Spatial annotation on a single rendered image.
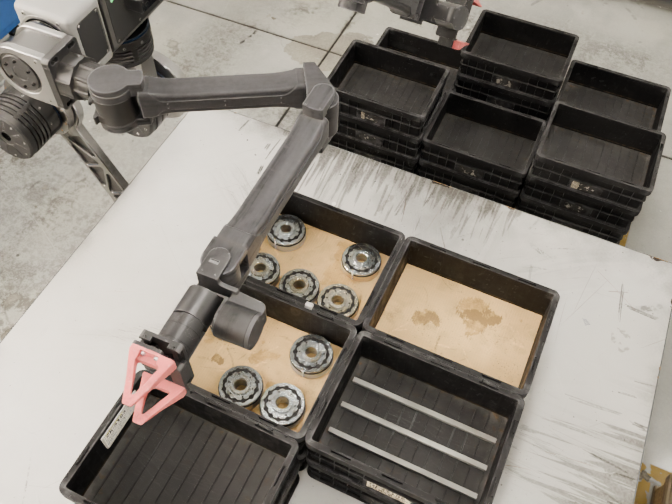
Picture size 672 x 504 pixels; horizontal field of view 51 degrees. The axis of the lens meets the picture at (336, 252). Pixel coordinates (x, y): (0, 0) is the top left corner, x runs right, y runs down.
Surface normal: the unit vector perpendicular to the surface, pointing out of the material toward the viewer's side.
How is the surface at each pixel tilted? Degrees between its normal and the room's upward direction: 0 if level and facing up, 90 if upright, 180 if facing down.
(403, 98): 0
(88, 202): 0
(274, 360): 0
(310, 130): 9
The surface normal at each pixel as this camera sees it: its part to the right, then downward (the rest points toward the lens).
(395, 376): 0.02, -0.57
